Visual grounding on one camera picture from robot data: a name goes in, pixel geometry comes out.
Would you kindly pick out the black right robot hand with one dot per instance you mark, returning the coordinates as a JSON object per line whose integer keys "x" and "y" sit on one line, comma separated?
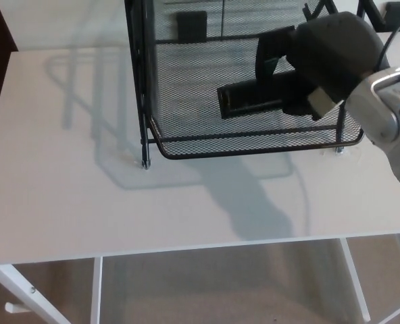
{"x": 331, "y": 54}

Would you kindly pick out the black stapler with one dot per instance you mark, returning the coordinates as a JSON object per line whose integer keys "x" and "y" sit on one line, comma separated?
{"x": 250, "y": 98}

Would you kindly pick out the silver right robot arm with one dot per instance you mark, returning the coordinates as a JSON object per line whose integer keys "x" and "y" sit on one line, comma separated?
{"x": 389, "y": 111}

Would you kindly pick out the black mesh file tray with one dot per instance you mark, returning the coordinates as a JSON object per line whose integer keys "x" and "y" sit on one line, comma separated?
{"x": 200, "y": 60}

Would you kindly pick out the black chair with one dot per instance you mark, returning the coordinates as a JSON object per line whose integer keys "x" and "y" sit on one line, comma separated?
{"x": 377, "y": 15}

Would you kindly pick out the white desk frame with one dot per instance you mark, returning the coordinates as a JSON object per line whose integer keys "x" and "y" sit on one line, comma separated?
{"x": 7, "y": 281}

